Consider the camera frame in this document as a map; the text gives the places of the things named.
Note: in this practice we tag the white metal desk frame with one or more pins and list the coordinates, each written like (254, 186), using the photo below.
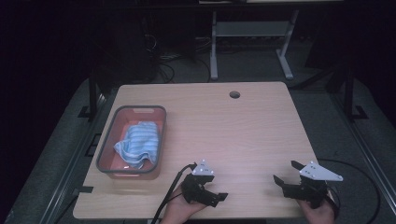
(249, 29)

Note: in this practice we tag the aluminium frame rail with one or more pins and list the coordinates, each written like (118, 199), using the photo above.
(367, 155)
(74, 161)

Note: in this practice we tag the black metal stand post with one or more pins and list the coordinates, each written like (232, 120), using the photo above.
(349, 93)
(92, 96)

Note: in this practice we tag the blue striped towel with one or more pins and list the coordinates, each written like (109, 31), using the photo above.
(140, 143)

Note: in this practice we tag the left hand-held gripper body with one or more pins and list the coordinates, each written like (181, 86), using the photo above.
(196, 183)

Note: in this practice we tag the orange plastic basket grey rim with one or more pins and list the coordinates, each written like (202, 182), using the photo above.
(109, 161)

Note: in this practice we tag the person's right hand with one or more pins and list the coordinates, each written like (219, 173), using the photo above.
(317, 214)

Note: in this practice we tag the person's left hand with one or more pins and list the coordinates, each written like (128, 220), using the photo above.
(177, 207)

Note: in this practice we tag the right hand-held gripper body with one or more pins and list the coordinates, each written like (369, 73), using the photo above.
(314, 183)

